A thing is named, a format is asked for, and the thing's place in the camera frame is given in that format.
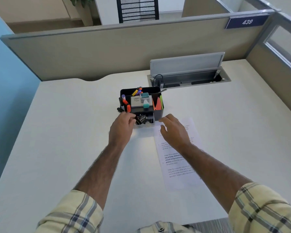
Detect person's left hand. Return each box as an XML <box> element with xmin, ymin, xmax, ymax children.
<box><xmin>108</xmin><ymin>111</ymin><xmax>137</xmax><ymax>149</ymax></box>

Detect person's right hand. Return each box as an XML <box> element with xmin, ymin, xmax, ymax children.
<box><xmin>159</xmin><ymin>114</ymin><xmax>193</xmax><ymax>150</ymax></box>

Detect person's right forearm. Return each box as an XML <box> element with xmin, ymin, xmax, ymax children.
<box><xmin>178</xmin><ymin>142</ymin><xmax>253</xmax><ymax>214</ymax></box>

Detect person's left forearm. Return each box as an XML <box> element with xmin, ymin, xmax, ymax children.
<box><xmin>73</xmin><ymin>143</ymin><xmax>127</xmax><ymax>210</ymax></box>

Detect pile of black binder clips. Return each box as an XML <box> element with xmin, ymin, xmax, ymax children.
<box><xmin>135</xmin><ymin>114</ymin><xmax>154</xmax><ymax>125</ymax></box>

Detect clear plastic drawer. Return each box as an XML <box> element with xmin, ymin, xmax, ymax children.
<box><xmin>133</xmin><ymin>113</ymin><xmax>156</xmax><ymax>129</ymax></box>

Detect black desk organizer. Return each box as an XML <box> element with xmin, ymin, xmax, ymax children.
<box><xmin>118</xmin><ymin>86</ymin><xmax>164</xmax><ymax>122</ymax></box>

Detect grey staples box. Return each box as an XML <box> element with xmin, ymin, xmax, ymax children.
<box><xmin>130</xmin><ymin>95</ymin><xmax>153</xmax><ymax>108</ymax></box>

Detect orange sticky flags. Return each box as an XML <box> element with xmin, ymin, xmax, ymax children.
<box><xmin>152</xmin><ymin>96</ymin><xmax>162</xmax><ymax>111</ymax></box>

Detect printed white paper sheet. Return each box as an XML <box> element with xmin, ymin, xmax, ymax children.
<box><xmin>153</xmin><ymin>117</ymin><xmax>205</xmax><ymax>192</ymax></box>

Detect beige cubicle partition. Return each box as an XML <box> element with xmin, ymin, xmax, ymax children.
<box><xmin>0</xmin><ymin>10</ymin><xmax>276</xmax><ymax>82</ymax></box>

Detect black mesh office chair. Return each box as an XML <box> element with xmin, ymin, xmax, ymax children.
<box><xmin>116</xmin><ymin>0</ymin><xmax>160</xmax><ymax>24</ymax></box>

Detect beige plant pot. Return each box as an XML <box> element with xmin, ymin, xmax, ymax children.
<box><xmin>75</xmin><ymin>1</ymin><xmax>94</xmax><ymax>27</ymax></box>

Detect beige glazed side partition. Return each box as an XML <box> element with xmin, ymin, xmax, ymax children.
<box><xmin>244</xmin><ymin>9</ymin><xmax>291</xmax><ymax>124</ymax></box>

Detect yellow plaid shirt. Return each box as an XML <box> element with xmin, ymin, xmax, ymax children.
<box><xmin>35</xmin><ymin>182</ymin><xmax>291</xmax><ymax>233</ymax></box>

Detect beige background partition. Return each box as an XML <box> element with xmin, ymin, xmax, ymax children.
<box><xmin>181</xmin><ymin>0</ymin><xmax>231</xmax><ymax>18</ymax></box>

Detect green potted plant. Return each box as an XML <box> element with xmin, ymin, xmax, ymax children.
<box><xmin>62</xmin><ymin>0</ymin><xmax>95</xmax><ymax>8</ymax></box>

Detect blue number sign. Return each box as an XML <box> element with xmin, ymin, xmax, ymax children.
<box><xmin>225</xmin><ymin>14</ymin><xmax>270</xmax><ymax>30</ymax></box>

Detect black cable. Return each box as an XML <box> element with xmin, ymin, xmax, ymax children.
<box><xmin>152</xmin><ymin>74</ymin><xmax>164</xmax><ymax>88</ymax></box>

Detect recessed desk cable tray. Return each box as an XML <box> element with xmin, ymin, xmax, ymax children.
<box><xmin>147</xmin><ymin>67</ymin><xmax>231</xmax><ymax>89</ymax></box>

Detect grey cable box flap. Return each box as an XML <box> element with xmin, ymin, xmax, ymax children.
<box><xmin>150</xmin><ymin>51</ymin><xmax>226</xmax><ymax>77</ymax></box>

